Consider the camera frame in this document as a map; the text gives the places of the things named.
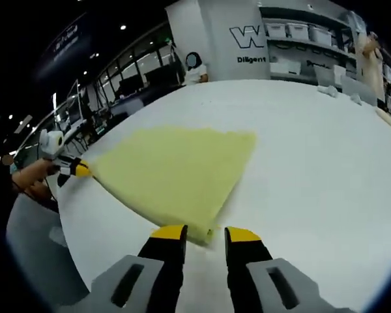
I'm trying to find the round ceiling spotlights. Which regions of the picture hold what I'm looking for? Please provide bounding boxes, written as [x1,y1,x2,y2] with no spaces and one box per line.
[0,24,128,156]

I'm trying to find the person's left hand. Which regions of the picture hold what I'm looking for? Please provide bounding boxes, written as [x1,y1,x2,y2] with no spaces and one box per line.
[35,160,59,181]

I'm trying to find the grey laptop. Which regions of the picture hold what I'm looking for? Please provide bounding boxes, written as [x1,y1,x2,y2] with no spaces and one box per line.
[340,75,379,107]

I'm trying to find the rectangular ceiling light panel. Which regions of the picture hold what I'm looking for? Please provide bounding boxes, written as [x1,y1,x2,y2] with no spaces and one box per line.
[14,114,33,133]

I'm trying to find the black computer monitor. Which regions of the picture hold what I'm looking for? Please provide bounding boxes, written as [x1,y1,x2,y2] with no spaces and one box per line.
[143,67,173,89]
[119,78,141,97]

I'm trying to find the beige shirt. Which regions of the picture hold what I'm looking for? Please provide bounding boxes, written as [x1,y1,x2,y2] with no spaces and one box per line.
[355,31,386,102]

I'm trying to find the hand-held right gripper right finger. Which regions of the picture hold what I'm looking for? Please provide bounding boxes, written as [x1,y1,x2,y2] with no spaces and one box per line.
[224,226,355,313]

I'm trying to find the dark office desk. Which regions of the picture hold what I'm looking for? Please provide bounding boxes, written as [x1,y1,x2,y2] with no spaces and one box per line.
[110,86,183,118]

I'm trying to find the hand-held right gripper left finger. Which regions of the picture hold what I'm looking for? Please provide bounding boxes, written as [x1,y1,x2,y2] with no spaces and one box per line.
[57,224,189,313]

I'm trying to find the large white cardboard box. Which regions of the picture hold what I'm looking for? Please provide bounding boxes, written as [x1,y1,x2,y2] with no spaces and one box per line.
[269,61,302,76]

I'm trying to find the large display screen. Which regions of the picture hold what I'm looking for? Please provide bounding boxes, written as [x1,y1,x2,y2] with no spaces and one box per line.
[66,80,85,128]

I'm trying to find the beige soft roll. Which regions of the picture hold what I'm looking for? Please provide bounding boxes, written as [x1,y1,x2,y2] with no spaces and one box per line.
[374,108,391,131]

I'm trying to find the grey metal storage shelf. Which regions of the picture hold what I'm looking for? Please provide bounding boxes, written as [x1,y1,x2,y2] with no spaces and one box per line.
[259,6,391,108]

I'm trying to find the dark hanging banner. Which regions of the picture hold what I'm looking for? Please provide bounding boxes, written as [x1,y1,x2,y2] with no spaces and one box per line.
[40,14,93,78]

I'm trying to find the yellow blue grey garment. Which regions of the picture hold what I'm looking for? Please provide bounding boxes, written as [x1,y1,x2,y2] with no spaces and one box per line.
[91,127,258,247]

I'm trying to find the row of white storage bins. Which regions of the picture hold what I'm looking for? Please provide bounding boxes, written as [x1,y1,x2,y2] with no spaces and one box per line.
[265,9,391,108]

